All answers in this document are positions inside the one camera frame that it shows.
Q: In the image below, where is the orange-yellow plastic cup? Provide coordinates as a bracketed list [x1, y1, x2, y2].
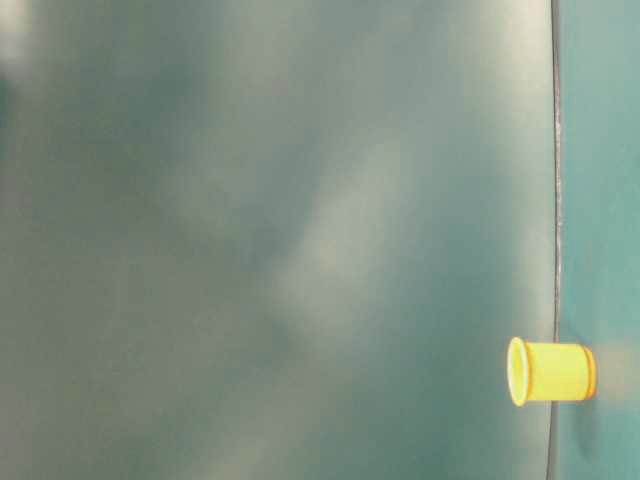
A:
[506, 337, 597, 406]

